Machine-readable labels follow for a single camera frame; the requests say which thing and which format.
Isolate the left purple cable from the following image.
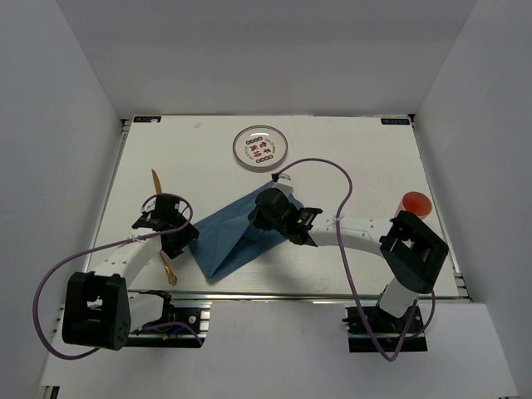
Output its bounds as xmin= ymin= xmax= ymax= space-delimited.
xmin=32 ymin=195 xmax=205 ymax=359

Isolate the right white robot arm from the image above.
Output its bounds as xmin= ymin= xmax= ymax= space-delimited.
xmin=248 ymin=188 xmax=449 ymax=332

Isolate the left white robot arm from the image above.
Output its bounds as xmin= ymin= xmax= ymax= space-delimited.
xmin=62 ymin=194 xmax=199 ymax=350

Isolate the blue cloth napkin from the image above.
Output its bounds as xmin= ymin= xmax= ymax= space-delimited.
xmin=189 ymin=183 xmax=286 ymax=282

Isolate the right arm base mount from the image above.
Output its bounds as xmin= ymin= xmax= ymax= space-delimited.
xmin=342 ymin=306 xmax=428 ymax=354

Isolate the white plate with red characters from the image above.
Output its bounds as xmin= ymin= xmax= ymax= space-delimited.
xmin=232 ymin=125 xmax=288 ymax=172

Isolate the gold knife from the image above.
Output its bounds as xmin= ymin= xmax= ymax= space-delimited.
xmin=151 ymin=170 xmax=163 ymax=194

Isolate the gold fork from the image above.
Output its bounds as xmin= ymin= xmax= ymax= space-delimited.
xmin=160 ymin=251 xmax=178 ymax=286

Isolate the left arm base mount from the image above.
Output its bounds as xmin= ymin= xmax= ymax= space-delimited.
xmin=126 ymin=291 xmax=210 ymax=349

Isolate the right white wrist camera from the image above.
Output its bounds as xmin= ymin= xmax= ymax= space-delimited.
xmin=272 ymin=173 xmax=293 ymax=195

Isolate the pink cup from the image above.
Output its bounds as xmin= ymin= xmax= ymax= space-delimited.
xmin=395 ymin=191 xmax=433 ymax=219

